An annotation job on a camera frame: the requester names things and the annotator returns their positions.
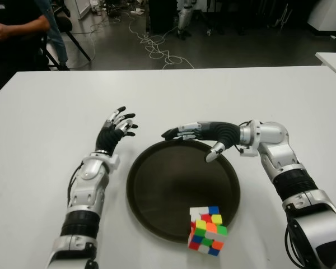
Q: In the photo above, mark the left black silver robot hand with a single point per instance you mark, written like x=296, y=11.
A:
x=108, y=138

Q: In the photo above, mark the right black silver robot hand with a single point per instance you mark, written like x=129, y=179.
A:
x=224, y=133

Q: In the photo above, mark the multicoloured Rubik's cube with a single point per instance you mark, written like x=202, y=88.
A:
x=208, y=232

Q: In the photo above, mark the right silver black robot arm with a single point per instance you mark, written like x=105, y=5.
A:
x=305, y=196

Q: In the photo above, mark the left silver black robot arm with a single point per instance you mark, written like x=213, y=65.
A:
x=86, y=190

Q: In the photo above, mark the dark brown round plate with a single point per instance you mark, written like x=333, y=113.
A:
x=170, y=193

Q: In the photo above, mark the black office chair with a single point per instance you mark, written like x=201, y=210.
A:
x=64, y=25

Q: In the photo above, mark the white power strip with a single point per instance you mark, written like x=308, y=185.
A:
x=138, y=11

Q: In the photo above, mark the silver folded stand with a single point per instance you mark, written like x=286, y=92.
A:
x=284, y=14

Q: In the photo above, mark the black cabinet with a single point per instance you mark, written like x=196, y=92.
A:
x=162, y=14

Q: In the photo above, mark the white board panel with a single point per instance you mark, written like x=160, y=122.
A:
x=78, y=7

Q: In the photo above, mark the seated person in black shirt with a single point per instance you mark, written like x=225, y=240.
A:
x=11, y=16

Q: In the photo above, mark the white machine housing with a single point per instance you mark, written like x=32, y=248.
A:
x=330, y=14

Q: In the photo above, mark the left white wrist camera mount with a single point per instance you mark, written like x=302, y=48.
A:
x=114, y=162

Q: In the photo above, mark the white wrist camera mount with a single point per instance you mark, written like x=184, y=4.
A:
x=114, y=162
x=253, y=137

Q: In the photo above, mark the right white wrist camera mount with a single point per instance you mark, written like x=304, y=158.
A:
x=253, y=137

